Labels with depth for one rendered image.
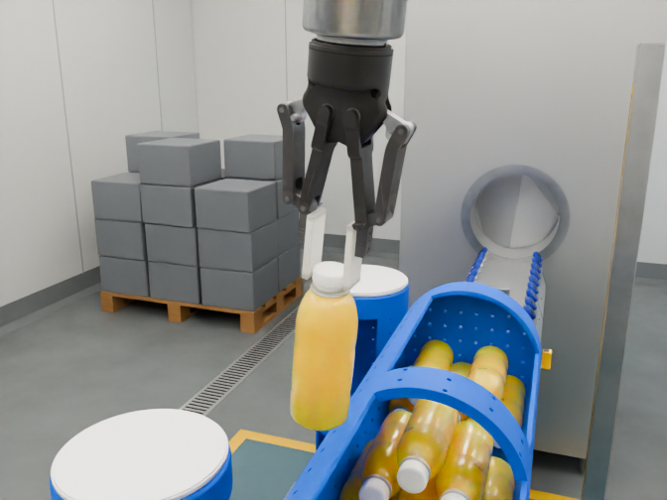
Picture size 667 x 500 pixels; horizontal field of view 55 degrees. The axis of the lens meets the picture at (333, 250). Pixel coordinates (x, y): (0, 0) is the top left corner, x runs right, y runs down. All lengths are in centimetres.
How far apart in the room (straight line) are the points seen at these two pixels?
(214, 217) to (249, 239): 26
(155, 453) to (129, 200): 338
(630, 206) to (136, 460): 133
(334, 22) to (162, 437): 81
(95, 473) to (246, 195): 296
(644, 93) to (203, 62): 503
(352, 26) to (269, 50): 549
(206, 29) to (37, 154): 226
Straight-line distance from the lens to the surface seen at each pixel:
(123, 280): 460
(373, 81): 56
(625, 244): 184
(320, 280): 64
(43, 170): 485
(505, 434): 88
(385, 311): 181
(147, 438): 116
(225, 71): 623
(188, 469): 107
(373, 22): 55
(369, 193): 60
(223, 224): 403
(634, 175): 180
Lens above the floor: 164
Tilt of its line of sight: 16 degrees down
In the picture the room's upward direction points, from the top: straight up
